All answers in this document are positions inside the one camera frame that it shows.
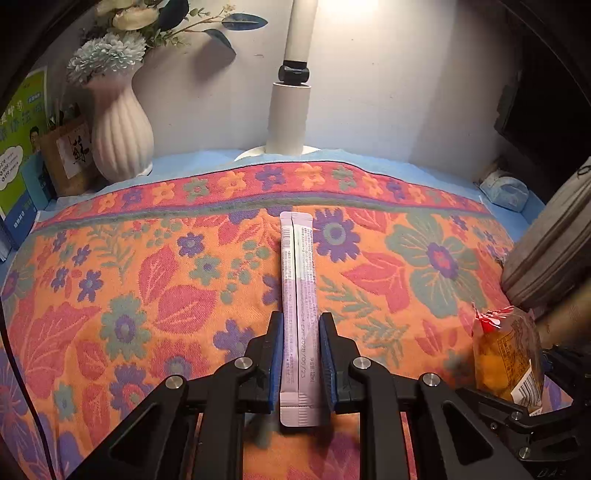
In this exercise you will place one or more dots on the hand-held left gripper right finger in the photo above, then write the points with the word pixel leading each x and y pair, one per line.
pixel 328 364

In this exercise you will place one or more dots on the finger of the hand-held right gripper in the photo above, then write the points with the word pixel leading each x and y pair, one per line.
pixel 521 427
pixel 570 364

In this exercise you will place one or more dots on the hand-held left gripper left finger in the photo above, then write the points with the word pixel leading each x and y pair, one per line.
pixel 275 364

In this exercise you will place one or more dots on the striped-edge fried snack packet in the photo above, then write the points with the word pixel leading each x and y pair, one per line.
pixel 503 355

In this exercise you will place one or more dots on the pale purple stick sachet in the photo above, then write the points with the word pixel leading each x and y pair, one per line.
pixel 300 277

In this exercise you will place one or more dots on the grey bag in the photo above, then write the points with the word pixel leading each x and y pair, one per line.
pixel 549 254

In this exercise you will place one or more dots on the floral woven cloth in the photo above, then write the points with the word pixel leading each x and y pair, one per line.
pixel 138 277

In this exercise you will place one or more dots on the light blue pouch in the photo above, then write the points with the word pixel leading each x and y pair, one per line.
pixel 505 194

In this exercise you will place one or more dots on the wooden pen holder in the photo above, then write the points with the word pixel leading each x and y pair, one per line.
pixel 69 157

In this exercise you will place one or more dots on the small blue booklet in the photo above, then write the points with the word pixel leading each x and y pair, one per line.
pixel 34 182

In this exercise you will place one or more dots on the bunch of pens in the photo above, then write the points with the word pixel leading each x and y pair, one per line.
pixel 62 117

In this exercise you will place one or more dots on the green cover book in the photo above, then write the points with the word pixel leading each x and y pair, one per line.
pixel 14 152

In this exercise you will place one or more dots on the artificial flower bouquet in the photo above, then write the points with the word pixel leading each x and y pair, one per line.
pixel 106 55

